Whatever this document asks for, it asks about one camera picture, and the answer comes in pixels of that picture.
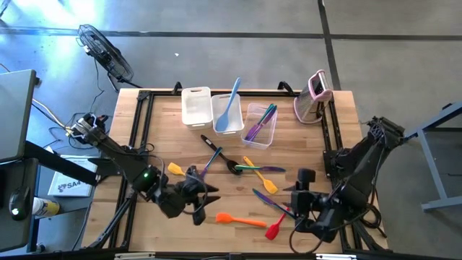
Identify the clear plastic bin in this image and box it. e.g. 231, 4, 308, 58
240, 102, 279, 150

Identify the red silicone spatula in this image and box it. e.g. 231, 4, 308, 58
264, 207, 289, 241

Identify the coiled black cable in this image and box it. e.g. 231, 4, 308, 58
355, 194, 388, 239

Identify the white plastic bin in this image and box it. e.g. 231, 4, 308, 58
212, 91, 246, 137
180, 86, 214, 131

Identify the black computer mouse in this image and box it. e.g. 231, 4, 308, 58
9, 186, 32, 222

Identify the yellow white spray can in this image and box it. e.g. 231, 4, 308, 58
32, 196, 61, 219

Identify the silver corner bracket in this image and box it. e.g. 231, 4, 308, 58
315, 253, 358, 260
114, 252, 156, 260

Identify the black slotted spoon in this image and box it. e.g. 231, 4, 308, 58
200, 134, 244, 176

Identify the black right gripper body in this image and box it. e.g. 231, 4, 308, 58
290, 168, 339, 243

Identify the black aluminium rig frame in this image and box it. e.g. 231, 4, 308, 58
86, 81, 391, 260

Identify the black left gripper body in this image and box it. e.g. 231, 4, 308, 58
158, 165, 206, 227

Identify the white box with label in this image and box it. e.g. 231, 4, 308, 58
47, 154, 98, 198

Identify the iridescent rainbow knife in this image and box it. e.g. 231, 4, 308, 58
245, 104, 278, 142
199, 146, 223, 180
251, 188, 297, 220

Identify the grey blue table frame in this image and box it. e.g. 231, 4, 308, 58
398, 102, 462, 213

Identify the metal grater pink handle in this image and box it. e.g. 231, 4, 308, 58
292, 69, 334, 125

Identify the blue silicone spoon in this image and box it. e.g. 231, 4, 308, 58
214, 77, 242, 133

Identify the yellow silicone spatula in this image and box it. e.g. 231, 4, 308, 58
167, 162, 187, 178
242, 155, 279, 195

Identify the black fan power cable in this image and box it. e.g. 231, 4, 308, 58
66, 59, 109, 127

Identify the black side desk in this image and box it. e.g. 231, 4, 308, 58
0, 140, 100, 254

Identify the orange silicone spatula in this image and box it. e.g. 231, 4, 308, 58
215, 212, 268, 229

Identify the black floor fan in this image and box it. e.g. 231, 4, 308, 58
76, 23, 135, 87

